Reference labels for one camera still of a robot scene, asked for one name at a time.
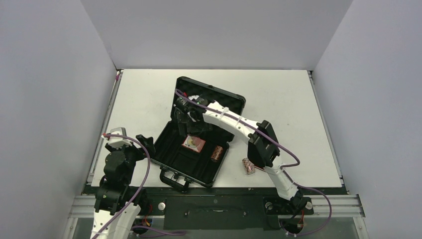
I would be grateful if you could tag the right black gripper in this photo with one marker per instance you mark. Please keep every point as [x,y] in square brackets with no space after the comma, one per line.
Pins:
[184,115]

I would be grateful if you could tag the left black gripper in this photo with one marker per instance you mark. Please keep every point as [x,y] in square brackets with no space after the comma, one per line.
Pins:
[147,142]

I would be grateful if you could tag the red playing card box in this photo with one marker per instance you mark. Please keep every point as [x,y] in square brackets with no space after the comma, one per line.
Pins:
[194,143]

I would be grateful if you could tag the black foam-lined carrying case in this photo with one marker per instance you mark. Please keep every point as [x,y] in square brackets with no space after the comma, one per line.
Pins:
[181,166]

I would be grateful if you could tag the poker chip roll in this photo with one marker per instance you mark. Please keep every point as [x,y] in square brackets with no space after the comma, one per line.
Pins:
[216,155]
[248,166]

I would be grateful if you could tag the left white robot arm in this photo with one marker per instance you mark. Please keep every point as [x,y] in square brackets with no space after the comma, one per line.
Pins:
[117,204]

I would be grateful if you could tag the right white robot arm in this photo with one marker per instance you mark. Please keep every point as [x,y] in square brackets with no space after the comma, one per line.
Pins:
[263,150]

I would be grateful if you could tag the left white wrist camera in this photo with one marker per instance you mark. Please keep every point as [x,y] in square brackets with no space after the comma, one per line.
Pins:
[114,138]

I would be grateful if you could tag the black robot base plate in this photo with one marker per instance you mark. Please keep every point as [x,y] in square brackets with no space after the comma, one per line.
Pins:
[227,208]

